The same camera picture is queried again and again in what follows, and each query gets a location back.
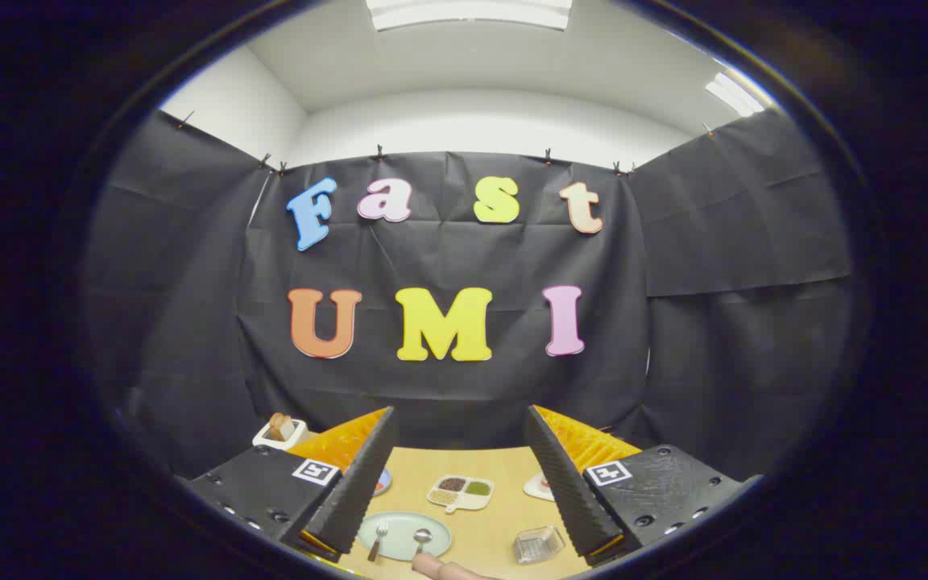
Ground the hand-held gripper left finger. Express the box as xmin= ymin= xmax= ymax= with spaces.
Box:
xmin=186 ymin=407 xmax=399 ymax=563

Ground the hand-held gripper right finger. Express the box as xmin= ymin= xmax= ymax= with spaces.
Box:
xmin=524 ymin=404 xmax=763 ymax=566

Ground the pale green plate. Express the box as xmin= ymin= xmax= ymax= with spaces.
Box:
xmin=357 ymin=512 xmax=453 ymax=561

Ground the white toaster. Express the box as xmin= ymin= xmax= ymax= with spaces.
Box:
xmin=253 ymin=415 xmax=309 ymax=450

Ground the white divided dish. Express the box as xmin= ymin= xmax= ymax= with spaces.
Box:
xmin=427 ymin=475 xmax=495 ymax=514

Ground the row of black cloth clips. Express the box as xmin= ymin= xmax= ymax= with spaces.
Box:
xmin=178 ymin=111 xmax=715 ymax=174

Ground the small ceiling light panel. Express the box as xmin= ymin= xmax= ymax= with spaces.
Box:
xmin=706 ymin=72 xmax=767 ymax=118

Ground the large ceiling light panel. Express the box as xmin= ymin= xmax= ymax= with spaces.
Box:
xmin=366 ymin=0 xmax=574 ymax=31

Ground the metal wire basket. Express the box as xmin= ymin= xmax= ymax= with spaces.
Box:
xmin=512 ymin=526 xmax=566 ymax=565

